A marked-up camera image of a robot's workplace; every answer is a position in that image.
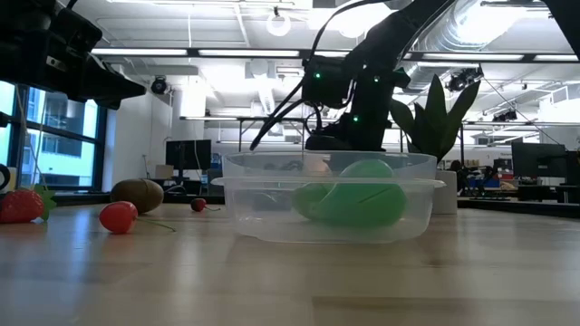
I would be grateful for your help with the snake plant in white pot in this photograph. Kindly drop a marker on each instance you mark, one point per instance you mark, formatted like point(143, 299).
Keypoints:
point(435, 127)

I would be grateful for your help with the clear plastic container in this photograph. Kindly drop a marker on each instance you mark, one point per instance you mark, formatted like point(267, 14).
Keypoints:
point(272, 226)

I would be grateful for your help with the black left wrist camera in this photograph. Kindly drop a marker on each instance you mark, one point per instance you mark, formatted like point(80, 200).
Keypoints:
point(79, 29)

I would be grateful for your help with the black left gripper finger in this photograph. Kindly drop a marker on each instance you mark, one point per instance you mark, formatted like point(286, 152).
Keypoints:
point(109, 88)

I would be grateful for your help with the dark red toy cherry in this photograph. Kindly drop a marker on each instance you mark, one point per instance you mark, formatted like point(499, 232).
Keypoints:
point(198, 204)

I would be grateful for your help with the black office desk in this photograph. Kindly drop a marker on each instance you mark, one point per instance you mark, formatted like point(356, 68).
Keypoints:
point(544, 194)

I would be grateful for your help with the green toy pepper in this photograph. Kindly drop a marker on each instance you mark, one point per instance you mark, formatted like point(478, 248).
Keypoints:
point(362, 204)

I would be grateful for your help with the bright red toy cherry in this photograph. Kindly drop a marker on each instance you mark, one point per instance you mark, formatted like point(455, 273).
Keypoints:
point(118, 217)

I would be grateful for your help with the round white ceiling lamp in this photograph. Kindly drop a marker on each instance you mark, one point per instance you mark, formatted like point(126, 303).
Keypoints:
point(278, 25)

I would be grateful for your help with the black framed window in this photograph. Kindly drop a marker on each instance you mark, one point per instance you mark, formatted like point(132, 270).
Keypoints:
point(68, 158)

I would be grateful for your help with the wide black computer monitor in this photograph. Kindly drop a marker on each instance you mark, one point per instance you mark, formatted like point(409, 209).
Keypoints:
point(539, 158)

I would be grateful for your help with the brown cardboard box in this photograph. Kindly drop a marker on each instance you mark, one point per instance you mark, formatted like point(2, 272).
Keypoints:
point(164, 172)

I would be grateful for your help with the red toy strawberry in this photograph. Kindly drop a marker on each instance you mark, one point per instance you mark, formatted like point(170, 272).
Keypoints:
point(20, 206)

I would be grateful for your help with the small black computer monitor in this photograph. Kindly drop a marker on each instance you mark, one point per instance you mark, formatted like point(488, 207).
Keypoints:
point(188, 154)

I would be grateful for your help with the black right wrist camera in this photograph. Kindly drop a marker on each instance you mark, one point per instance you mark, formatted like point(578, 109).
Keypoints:
point(324, 83)

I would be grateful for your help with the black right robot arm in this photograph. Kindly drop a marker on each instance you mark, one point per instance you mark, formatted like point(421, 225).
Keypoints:
point(399, 27)

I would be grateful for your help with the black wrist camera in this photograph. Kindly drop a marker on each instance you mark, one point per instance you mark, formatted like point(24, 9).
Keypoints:
point(79, 29)
point(324, 83)

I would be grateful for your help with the brown toy kiwi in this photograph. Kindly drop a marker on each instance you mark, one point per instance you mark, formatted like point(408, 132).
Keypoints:
point(138, 194)

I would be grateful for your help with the light green toy fruit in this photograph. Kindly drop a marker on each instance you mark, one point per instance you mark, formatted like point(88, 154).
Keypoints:
point(308, 201)

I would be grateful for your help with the long ceiling light strip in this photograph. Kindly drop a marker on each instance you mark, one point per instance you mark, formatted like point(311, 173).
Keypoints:
point(249, 53)

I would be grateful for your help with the black ceiling spotlight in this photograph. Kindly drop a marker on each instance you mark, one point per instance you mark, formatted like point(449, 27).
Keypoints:
point(158, 85)
point(462, 79)
point(505, 116)

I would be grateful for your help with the black aluminium table frame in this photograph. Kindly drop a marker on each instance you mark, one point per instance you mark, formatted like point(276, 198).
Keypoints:
point(81, 198)

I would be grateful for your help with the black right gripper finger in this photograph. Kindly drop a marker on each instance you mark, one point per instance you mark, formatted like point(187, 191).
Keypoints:
point(358, 140)

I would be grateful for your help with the silver ventilation duct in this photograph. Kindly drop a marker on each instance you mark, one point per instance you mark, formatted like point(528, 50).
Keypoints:
point(448, 31)

